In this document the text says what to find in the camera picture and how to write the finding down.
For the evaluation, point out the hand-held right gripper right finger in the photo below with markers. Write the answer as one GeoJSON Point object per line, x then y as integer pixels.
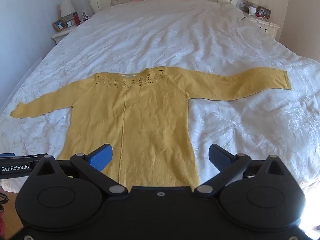
{"type": "Point", "coordinates": [220, 155]}

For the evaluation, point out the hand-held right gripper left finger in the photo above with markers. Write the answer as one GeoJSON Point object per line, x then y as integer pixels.
{"type": "Point", "coordinates": [101, 156]}

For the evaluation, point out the yellow knit sweater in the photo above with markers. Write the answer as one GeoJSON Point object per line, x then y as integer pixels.
{"type": "Point", "coordinates": [150, 120]}

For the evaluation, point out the white embroidered bedspread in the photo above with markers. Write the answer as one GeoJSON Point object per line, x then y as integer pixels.
{"type": "Point", "coordinates": [175, 37]}

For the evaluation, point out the cream nightstand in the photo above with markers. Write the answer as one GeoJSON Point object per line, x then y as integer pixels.
{"type": "Point", "coordinates": [60, 35]}
{"type": "Point", "coordinates": [271, 28]}

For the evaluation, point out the small alarm clock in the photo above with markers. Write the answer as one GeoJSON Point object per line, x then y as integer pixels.
{"type": "Point", "coordinates": [70, 23]}

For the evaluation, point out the red bottle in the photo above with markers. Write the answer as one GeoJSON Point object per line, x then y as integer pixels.
{"type": "Point", "coordinates": [76, 20]}

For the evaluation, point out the white cylindrical device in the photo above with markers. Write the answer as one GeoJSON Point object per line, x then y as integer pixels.
{"type": "Point", "coordinates": [252, 10]}

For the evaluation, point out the wooden photo frame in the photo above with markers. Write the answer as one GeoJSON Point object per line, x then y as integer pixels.
{"type": "Point", "coordinates": [264, 12]}
{"type": "Point", "coordinates": [59, 25]}

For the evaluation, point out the white wall outlet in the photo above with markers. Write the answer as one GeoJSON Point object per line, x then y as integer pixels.
{"type": "Point", "coordinates": [84, 13]}
{"type": "Point", "coordinates": [242, 4]}

